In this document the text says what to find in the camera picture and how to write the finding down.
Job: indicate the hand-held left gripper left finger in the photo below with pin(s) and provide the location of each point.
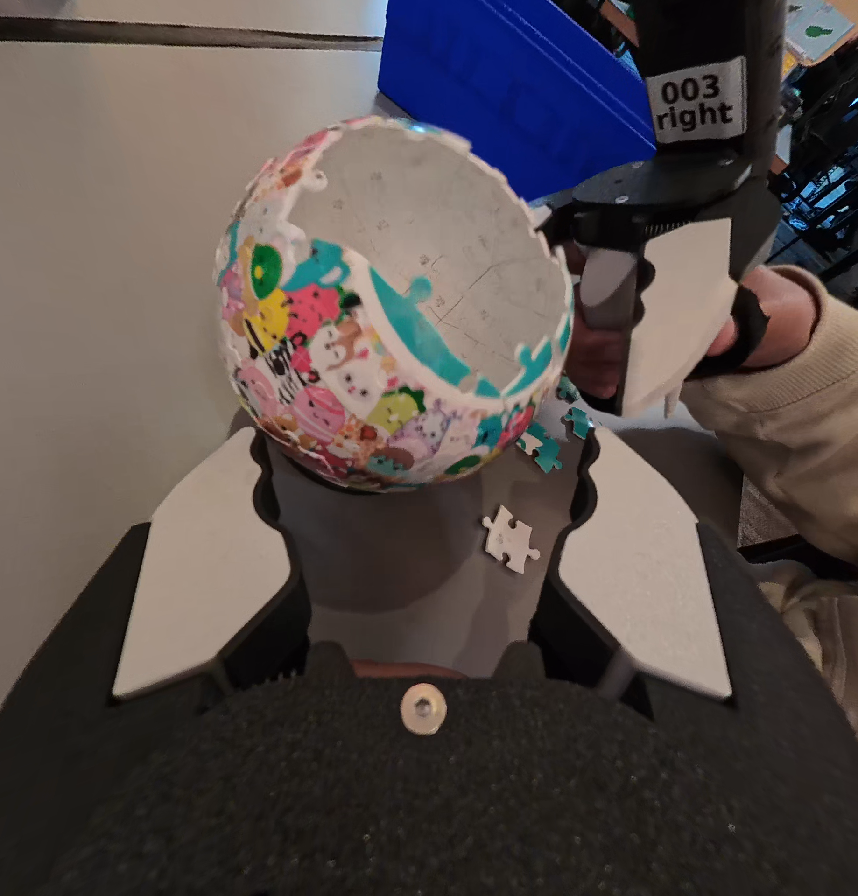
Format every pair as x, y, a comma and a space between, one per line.
198, 574

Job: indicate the colourful puzzle ball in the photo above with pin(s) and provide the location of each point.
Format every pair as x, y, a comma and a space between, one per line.
317, 392

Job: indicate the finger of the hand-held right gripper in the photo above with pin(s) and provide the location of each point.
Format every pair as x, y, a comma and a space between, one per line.
681, 315

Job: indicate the teal puzzle piece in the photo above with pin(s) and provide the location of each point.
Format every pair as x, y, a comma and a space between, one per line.
578, 422
544, 455
569, 390

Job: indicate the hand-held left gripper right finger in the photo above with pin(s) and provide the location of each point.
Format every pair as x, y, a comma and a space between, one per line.
639, 574

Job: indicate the white puzzle piece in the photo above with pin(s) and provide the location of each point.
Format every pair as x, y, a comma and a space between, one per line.
509, 539

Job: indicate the blue plastic bin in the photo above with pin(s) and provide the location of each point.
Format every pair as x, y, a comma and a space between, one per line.
513, 105

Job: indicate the person's right hand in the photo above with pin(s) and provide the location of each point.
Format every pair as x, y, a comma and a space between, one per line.
779, 315

